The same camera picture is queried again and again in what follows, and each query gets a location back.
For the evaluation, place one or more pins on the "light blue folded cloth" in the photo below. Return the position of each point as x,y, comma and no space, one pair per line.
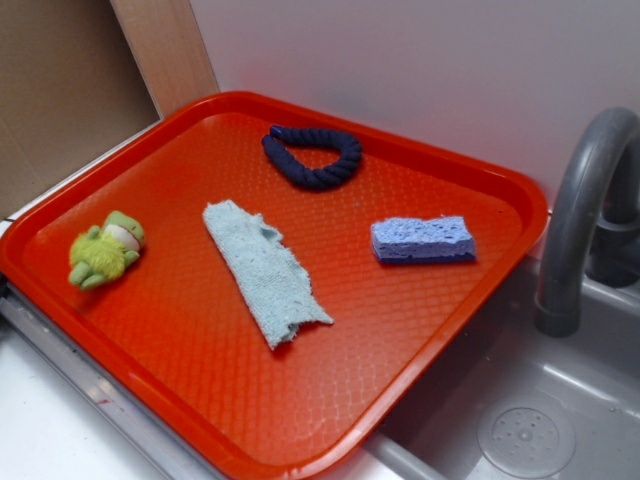
274,285

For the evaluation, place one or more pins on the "grey plastic sink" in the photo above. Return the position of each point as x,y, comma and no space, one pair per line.
504,401

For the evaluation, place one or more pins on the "green plush frog toy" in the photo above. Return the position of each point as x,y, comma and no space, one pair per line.
104,253

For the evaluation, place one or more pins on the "orange plastic tray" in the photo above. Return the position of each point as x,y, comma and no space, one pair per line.
174,330

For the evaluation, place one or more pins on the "blue sponge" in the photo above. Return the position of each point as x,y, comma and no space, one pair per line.
402,240

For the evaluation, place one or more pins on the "grey plastic faucet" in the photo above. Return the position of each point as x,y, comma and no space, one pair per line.
594,228

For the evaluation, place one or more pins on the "brown cardboard panel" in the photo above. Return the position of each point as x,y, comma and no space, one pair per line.
70,91

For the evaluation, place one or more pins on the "light wooden board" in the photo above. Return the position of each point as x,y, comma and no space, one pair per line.
168,48

